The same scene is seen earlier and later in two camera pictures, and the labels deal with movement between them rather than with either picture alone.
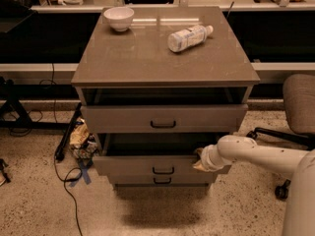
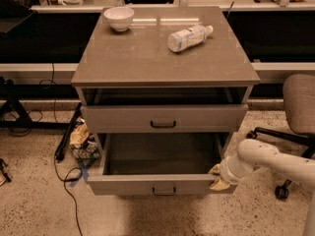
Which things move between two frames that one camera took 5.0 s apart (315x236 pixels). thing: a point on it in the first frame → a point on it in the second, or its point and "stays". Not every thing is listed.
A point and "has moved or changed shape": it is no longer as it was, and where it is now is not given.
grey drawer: x=150 y=153 has moved or changed shape
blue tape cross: x=85 y=164 stays
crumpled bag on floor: x=83 y=144 stays
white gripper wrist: x=206 y=160 → x=225 y=172
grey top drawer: x=164 y=119 stays
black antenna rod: x=230 y=8 stays
